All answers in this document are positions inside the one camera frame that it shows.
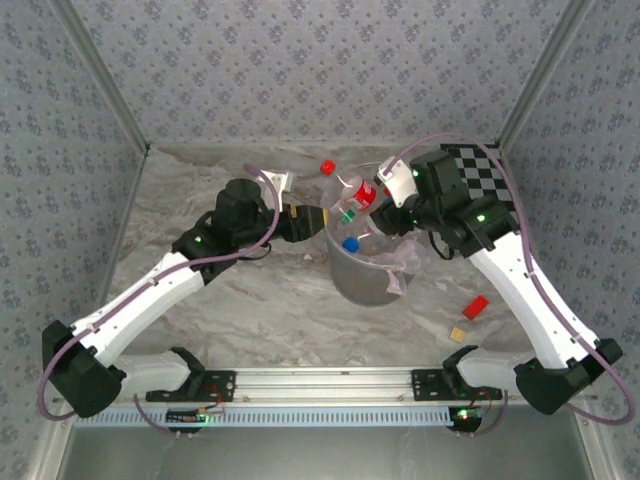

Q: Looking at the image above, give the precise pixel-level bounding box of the red toy block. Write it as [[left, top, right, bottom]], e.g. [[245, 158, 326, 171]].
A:
[[461, 294, 491, 321]]

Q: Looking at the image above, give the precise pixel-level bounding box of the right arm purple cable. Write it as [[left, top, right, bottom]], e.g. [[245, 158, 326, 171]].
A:
[[382, 132, 639, 437]]

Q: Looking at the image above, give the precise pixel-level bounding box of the aluminium frame bar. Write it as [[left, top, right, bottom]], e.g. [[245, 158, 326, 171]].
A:
[[77, 147, 151, 369]]

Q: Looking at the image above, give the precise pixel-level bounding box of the grey metal panel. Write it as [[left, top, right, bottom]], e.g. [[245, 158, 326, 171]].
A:
[[54, 404, 606, 480]]

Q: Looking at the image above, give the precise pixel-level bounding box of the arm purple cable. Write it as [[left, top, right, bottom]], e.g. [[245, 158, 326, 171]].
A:
[[382, 132, 639, 437], [38, 163, 281, 436]]

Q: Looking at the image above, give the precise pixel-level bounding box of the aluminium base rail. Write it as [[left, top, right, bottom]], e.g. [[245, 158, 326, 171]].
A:
[[119, 366, 599, 405]]

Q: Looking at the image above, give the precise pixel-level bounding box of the red-label bottle with red cap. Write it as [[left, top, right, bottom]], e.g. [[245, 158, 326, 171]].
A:
[[319, 159, 386, 217]]

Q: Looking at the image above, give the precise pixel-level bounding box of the small circuit board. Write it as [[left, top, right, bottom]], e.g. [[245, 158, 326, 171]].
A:
[[166, 408, 209, 426], [448, 405, 484, 431]]

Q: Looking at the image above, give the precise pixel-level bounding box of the black white checkerboard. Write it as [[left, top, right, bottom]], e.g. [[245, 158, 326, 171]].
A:
[[439, 143, 517, 212]]

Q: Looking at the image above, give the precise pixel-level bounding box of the translucent grey plastic bin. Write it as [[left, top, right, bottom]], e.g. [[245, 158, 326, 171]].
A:
[[322, 162, 427, 307]]

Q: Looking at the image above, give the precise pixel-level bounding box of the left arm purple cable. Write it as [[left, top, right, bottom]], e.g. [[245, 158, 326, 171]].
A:
[[38, 163, 281, 436]]

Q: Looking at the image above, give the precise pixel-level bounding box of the aluminium frame post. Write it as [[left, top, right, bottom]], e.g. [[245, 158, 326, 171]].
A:
[[49, 0, 151, 154], [497, 0, 596, 151]]

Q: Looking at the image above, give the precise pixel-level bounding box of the slotted pale cable duct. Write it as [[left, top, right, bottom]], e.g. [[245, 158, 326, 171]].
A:
[[74, 403, 454, 429]]

